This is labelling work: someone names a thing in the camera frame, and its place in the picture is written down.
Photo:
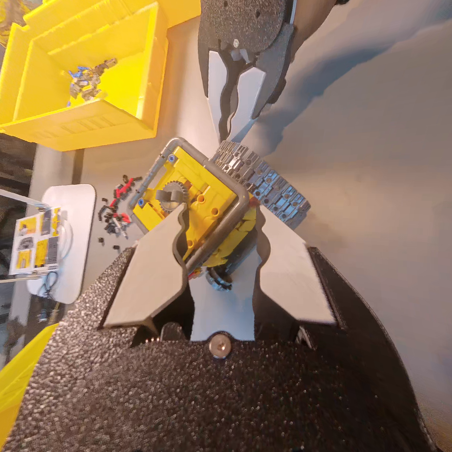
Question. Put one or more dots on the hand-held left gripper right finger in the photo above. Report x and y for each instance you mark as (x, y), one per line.
(293, 282)

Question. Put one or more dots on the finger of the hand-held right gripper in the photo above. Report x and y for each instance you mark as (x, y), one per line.
(215, 81)
(250, 95)

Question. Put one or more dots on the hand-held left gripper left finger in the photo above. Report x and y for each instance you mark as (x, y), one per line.
(148, 282)

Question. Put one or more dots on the black yellow toy brick vehicle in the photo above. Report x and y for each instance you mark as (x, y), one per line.
(204, 212)

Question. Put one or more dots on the light grey desk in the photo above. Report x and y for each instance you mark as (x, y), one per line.
(353, 159)

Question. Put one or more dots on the person's right hand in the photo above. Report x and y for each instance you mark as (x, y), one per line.
(307, 17)

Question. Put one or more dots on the yellow plastic bin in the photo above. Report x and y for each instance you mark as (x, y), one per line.
(183, 12)
(17, 370)
(106, 123)

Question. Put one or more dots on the white base board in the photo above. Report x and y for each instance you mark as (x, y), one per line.
(79, 247)

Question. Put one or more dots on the cluster of small brick parts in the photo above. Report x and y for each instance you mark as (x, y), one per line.
(118, 208)

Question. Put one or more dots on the yellow black printed sheet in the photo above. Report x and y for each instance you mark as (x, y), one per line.
(35, 240)

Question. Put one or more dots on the small parts inside bin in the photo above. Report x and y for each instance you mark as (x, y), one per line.
(88, 81)

